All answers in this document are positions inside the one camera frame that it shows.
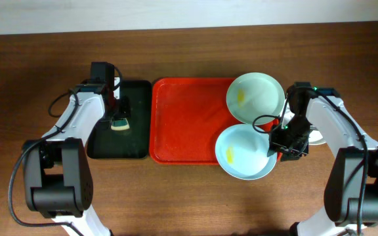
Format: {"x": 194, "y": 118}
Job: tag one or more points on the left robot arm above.
{"x": 57, "y": 178}

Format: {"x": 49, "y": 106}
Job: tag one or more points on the red plastic tray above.
{"x": 188, "y": 114}

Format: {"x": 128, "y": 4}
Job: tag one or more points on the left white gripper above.
{"x": 122, "y": 112}

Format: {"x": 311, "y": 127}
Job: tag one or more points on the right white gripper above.
{"x": 279, "y": 144}

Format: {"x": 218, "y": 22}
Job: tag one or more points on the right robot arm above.
{"x": 351, "y": 192}

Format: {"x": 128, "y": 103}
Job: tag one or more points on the green and yellow sponge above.
{"x": 120, "y": 125}

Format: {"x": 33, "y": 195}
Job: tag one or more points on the light blue plate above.
{"x": 244, "y": 153}

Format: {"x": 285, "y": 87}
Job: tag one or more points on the black plastic tray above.
{"x": 105, "y": 143}

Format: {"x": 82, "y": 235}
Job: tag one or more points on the mint green plate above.
{"x": 255, "y": 94}

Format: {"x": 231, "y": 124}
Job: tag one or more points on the white plate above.
{"x": 317, "y": 137}

